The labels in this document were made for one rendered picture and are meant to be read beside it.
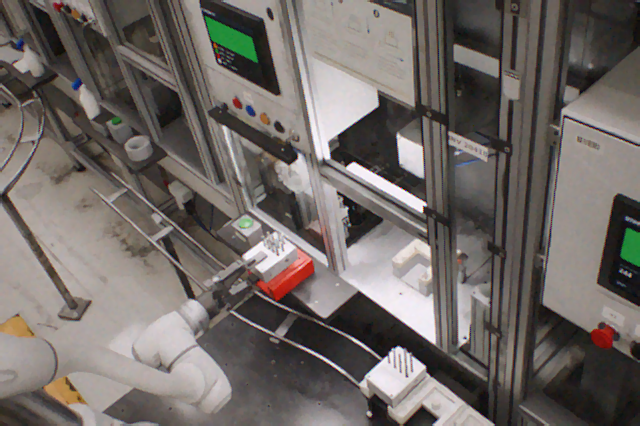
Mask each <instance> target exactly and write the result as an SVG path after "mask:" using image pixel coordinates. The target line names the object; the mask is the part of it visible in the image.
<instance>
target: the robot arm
mask: <svg viewBox="0 0 640 426"><path fill-rule="evenodd" d="M267 257H268V255H267V254H265V253H264V252H263V251H259V252H258V253H257V254H255V255H254V256H252V257H250V258H248V259H247V260H246V261H244V262H241V261H240V260H237V261H235V262H234V263H232V264H231V266H229V267H228V268H227V269H225V270H224V271H223V272H221V273H220V274H219V275H216V276H213V277H211V282H212V283H213V284H212V287H211V288H210V290H209V291H204V292H202V293H200V294H199V295H197V296H196V298H195V299H194V300H192V299H189V300H188V301H187V302H184V303H183V304H182V305H180V306H179V307H177V308H176V309H175V310H174V311H172V312H170V314H167V315H164V316H163V317H161V318H159V319H158V320H157V321H155V322H154V323H152V324H150V325H149V326H148V327H147V329H146V330H145V331H144V332H143V333H142V334H141V335H140V336H139V337H137V338H136V339H135V340H134V341H133V343H132V348H131V352H132V355H133V357H134V359H135V361H134V359H132V358H130V357H128V356H125V355H122V354H120V353H117V352H115V351H113V350H110V349H108V348H104V347H101V346H98V345H95V344H90V342H85V341H76V340H60V339H50V338H42V337H30V338H29V337H16V336H14V335H11V334H6V333H1V332H0V420H2V421H3V422H5V423H8V424H10V425H12V426H160V425H158V424H154V422H151V423H148V421H140V423H135V424H132V425H129V424H126V423H122V422H120V420H117V419H115V418H112V417H111V416H108V415H106V414H103V413H101V412H99V411H97V410H95V409H92V408H90V407H88V406H85V404H83V405H82V403H73V405H69V406H67V405H66V403H63V402H62V401H60V400H59V399H57V398H56V397H54V396H53V395H51V394H50V393H47V392H46V391H44V390H43V389H41V388H43V386H46V385H48V384H51V383H52V382H54V381H56V380H58V379H60V378H62V377H65V376H67V375H69V374H71V372H75V371H85V372H90V373H95V375H98V376H101V377H104V378H107V379H111V380H114V381H117V382H120V383H122V384H126V385H129V386H132V387H135V388H138V389H142V390H144V392H147V393H150V394H153V395H157V396H161V397H166V398H175V399H176V400H178V401H179V402H181V403H185V404H190V405H192V406H195V407H196V408H197V410H199V411H200V412H202V413H206V414H216V413H217V412H220V411H221V410H222V408H223V407H224V406H225V405H226V403H227V402H228V401H229V400H230V399H231V387H230V384H229V382H228V380H227V377H226V375H225V374H224V372H223V371H222V370H221V368H220V367H219V366H217V365H216V363H215V361H214V360H213V359H212V358H211V357H210V356H209V355H208V354H207V353H206V352H205V351H203V350H201V349H202V348H200V347H199V345H198V344H197V343H196V341H195V339H194V338H193V337H195V336H196V335H198V333H200V332H202V331H203V329H204V328H206V327H207V326H208V325H209V324H210V321H211V320H212V319H213V318H214V317H216V316H218V315H219V313H220V312H221V309H223V308H224V309H225V310H226V311H227V312H229V311H230V310H231V309H232V308H234V307H235V306H236V305H237V304H238V303H240V302H241V301H242V300H244V299H245V297H246V296H247V295H249V294H251V293H252V292H253V291H254V289H253V287H254V284H256V283H257V282H258V280H260V278H258V277H257V276H256V275H255V274H253V273H252V274H251V275H248V276H247V278H246V280H245V282H243V283H241V284H239V285H237V286H235V287H232V288H231V286H232V285H234V284H235V283H236V282H237V280H238V279H239V278H240V276H241V275H242V274H243V273H244V272H245V271H246V270H248V271H251V270H252V269H253V268H255V267H256V266H257V264H258V263H260V262H261V261H262V260H264V259H265V258H267ZM225 285H226V286H227V287H226V286H225ZM247 290H248V291H247ZM209 320H210V321H209ZM161 366H163V367H164V368H165V369H166V370H167V371H168V372H169V374H168V373H165V372H162V371H159V370H157V369H158V368H159V367H161Z"/></svg>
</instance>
